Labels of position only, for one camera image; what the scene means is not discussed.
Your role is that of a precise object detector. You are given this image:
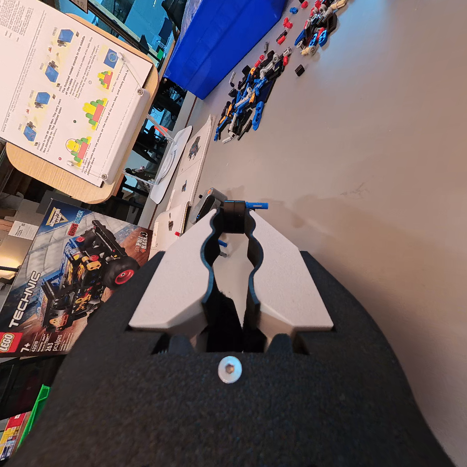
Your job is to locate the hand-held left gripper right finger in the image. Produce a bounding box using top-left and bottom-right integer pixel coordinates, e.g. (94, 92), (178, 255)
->
(242, 211), (334, 348)

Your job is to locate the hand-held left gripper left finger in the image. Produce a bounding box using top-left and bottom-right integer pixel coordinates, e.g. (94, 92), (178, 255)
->
(128, 209), (235, 349)

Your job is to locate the black lego piece with blue axle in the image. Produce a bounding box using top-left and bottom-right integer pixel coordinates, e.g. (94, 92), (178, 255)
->
(220, 200), (269, 235)

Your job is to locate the pile of blue black lego pieces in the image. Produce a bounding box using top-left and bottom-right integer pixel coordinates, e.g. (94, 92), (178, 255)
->
(213, 42), (292, 144)

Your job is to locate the lego instruction booklet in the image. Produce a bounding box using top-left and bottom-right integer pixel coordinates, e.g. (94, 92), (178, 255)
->
(150, 114), (216, 252)

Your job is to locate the lego set box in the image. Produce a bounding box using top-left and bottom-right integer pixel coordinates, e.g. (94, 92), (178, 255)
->
(0, 199), (152, 360)

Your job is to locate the pile of red grey lego pieces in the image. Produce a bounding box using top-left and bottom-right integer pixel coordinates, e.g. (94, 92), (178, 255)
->
(275, 0), (351, 77)

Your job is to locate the grey pull-back motor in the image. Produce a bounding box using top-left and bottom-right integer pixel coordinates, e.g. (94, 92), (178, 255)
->
(189, 188), (224, 234)

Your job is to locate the white stand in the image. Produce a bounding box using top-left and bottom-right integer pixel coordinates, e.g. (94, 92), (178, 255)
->
(144, 109), (193, 205)

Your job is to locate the instruction sheet on stand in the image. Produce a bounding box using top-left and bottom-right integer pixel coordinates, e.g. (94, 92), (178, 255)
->
(5, 13), (161, 205)

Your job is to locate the green plastic bin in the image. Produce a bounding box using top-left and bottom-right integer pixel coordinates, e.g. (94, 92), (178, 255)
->
(15, 384), (50, 451)

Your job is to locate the laminated instruction sheet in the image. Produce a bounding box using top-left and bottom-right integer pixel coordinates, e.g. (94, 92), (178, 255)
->
(0, 0), (154, 188)

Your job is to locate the colourful cardboard box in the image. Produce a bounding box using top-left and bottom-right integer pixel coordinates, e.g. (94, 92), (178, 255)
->
(0, 412), (31, 466)

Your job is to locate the blue plastic bin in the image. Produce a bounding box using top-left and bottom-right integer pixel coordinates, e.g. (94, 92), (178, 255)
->
(162, 0), (287, 101)

